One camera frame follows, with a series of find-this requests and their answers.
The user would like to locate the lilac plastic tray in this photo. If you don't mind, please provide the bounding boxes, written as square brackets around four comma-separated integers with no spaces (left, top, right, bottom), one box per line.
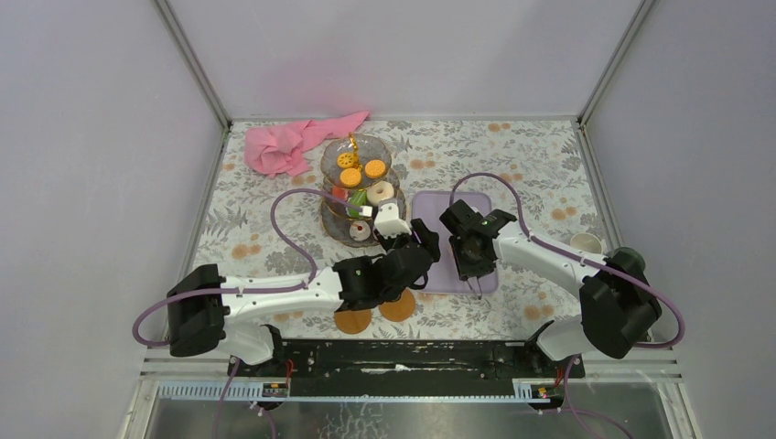
[412,190,499,295]

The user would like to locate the wooden coaster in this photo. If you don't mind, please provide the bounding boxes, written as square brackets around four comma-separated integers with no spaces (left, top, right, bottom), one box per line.
[378,289,416,322]
[334,309,372,335]

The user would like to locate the pink handled tongs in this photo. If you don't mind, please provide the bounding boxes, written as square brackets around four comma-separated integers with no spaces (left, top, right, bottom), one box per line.
[467,277,483,300]

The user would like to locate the grey speckled cake ball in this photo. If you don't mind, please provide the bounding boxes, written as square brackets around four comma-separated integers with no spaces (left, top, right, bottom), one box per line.
[349,220,372,242]

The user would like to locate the white glazed donut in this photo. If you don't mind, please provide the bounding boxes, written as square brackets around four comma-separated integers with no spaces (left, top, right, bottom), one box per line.
[366,181,395,206]

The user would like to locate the green striped cake piece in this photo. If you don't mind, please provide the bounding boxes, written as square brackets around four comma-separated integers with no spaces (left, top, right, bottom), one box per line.
[348,189,368,210]

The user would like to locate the yellow round biscuit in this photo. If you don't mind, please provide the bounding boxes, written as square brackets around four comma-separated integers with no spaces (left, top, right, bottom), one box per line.
[363,159,388,179]
[339,167,362,187]

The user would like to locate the pink cake slice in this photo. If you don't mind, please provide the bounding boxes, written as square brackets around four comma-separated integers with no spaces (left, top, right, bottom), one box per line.
[331,187,349,201]

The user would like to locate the three-tier glass cake stand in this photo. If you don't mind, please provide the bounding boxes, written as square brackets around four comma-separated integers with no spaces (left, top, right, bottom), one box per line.
[320,134,406,248]

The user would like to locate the white ceramic mug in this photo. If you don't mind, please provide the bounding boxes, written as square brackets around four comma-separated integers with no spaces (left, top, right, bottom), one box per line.
[569,232,605,254]

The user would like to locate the yellow jam-dot cookie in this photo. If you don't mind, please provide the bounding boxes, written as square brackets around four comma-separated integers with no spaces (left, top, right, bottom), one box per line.
[336,153,358,169]

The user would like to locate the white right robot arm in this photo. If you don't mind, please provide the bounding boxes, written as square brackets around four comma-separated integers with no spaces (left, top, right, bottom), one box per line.
[440,200,663,377]

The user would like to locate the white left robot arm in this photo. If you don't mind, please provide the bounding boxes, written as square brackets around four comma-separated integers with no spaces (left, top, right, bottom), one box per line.
[166,219,440,376]

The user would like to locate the grey ceramic mug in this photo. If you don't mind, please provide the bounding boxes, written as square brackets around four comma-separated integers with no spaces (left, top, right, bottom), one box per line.
[607,247,646,277]

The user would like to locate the pink cloth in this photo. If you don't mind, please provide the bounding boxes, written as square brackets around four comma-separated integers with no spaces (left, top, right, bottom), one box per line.
[243,111,370,177]

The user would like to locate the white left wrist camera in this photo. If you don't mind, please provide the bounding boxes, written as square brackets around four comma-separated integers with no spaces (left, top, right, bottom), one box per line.
[358,198,412,239]

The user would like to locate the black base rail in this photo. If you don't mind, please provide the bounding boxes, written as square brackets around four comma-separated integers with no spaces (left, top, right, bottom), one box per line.
[228,339,586,397]

